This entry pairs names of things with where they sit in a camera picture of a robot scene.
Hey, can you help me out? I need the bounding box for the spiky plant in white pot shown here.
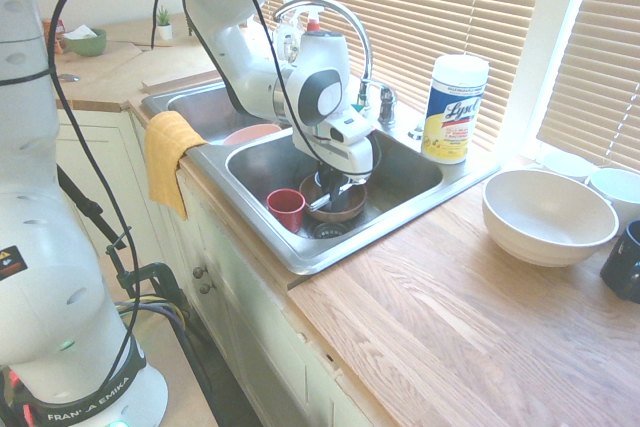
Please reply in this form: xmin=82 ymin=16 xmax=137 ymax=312
xmin=153 ymin=5 xmax=175 ymax=42

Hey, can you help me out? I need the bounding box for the white tissue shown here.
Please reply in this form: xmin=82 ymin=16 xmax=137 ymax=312
xmin=62 ymin=25 xmax=99 ymax=41

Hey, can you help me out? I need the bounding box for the sink drain strainer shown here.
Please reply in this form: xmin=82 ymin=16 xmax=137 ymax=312
xmin=309 ymin=220 xmax=354 ymax=241

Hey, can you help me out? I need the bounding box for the clear spray bottle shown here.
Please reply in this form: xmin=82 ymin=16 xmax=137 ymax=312
xmin=277 ymin=0 xmax=307 ymax=66

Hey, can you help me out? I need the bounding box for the white cup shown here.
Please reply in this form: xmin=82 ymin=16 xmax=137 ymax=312
xmin=585 ymin=166 xmax=640 ymax=236

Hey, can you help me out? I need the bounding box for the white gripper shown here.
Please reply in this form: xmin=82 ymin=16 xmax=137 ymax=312
xmin=292 ymin=121 xmax=376 ymax=212

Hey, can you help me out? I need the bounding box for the red cup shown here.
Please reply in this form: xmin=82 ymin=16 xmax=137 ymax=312
xmin=266 ymin=188 xmax=307 ymax=234

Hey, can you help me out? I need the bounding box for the white base cabinet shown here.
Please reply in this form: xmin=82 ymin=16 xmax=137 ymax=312
xmin=54 ymin=106 xmax=401 ymax=427

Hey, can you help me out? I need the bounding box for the red cardboard box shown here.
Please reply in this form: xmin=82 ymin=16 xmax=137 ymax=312
xmin=42 ymin=19 xmax=67 ymax=56

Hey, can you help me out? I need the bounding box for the green bowl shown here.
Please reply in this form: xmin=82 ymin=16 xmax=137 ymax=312
xmin=62 ymin=26 xmax=108 ymax=58

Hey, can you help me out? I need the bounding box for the white handled metal fork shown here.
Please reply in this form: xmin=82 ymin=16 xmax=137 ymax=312
xmin=308 ymin=177 xmax=370 ymax=212

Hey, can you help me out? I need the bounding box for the Lysol wipes canister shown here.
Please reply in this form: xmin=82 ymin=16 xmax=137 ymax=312
xmin=420 ymin=53 xmax=490 ymax=166

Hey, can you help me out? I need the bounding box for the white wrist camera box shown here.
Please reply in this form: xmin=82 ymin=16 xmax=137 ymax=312
xmin=327 ymin=114 xmax=374 ymax=146

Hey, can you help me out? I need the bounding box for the white window frame post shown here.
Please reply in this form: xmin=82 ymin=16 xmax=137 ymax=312
xmin=492 ymin=0 xmax=601 ymax=163

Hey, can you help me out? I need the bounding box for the large white bowl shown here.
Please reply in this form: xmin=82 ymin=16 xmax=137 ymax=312
xmin=481 ymin=169 xmax=620 ymax=268

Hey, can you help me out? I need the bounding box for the pink plate in sink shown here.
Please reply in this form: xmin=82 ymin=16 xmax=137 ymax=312
xmin=222 ymin=123 xmax=282 ymax=147

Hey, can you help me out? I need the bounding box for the stainless steel double sink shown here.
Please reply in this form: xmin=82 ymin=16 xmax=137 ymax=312
xmin=140 ymin=76 xmax=501 ymax=276

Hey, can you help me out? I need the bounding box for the dark navy mug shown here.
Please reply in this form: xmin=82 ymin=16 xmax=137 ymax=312
xmin=599 ymin=219 xmax=640 ymax=305

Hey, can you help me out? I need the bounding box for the narrow tan window blind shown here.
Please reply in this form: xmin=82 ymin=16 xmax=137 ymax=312
xmin=535 ymin=0 xmax=640 ymax=173

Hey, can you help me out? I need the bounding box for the brown bowl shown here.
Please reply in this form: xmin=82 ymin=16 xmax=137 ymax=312
xmin=298 ymin=174 xmax=369 ymax=223

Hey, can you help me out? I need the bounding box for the chrome sink faucet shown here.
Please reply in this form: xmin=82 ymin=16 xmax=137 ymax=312
xmin=273 ymin=0 xmax=400 ymax=126

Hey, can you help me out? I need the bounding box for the small white bowl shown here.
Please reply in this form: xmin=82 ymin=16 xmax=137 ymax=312
xmin=539 ymin=150 xmax=596 ymax=183

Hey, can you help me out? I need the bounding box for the black screw clamp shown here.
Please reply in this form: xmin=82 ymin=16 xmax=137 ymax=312
xmin=104 ymin=225 xmax=189 ymax=328

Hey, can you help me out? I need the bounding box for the yellow dish cloth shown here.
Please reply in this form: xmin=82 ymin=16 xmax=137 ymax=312
xmin=143 ymin=110 xmax=209 ymax=222

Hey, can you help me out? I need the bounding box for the bundle of coloured cables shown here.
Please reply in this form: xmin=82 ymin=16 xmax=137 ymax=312
xmin=113 ymin=294 xmax=231 ymax=427

